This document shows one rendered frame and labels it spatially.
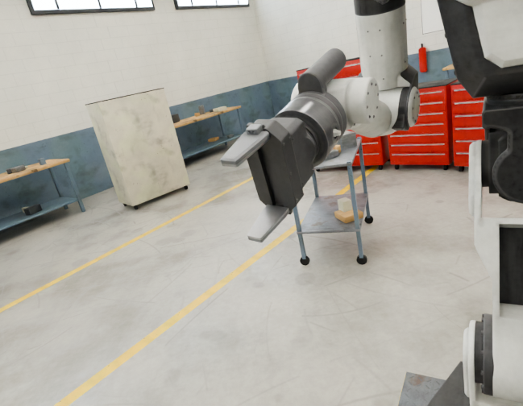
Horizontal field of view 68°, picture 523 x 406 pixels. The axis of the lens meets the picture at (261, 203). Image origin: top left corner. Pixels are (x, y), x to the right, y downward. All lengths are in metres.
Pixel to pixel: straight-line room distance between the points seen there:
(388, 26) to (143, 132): 5.35
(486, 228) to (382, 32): 0.39
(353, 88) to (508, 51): 0.23
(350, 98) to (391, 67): 0.25
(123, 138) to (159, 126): 0.57
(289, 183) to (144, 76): 8.36
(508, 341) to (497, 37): 0.48
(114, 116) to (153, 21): 3.81
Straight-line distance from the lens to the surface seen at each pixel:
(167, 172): 6.13
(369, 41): 0.80
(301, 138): 0.48
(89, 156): 7.95
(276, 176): 0.46
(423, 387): 1.65
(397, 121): 0.81
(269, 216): 0.48
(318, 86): 0.54
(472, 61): 0.70
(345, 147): 3.24
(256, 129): 0.43
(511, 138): 0.73
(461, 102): 4.79
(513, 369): 0.80
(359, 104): 0.57
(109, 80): 8.34
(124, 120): 5.87
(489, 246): 0.74
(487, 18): 0.68
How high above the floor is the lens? 1.58
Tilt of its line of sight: 19 degrees down
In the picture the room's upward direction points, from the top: 12 degrees counter-clockwise
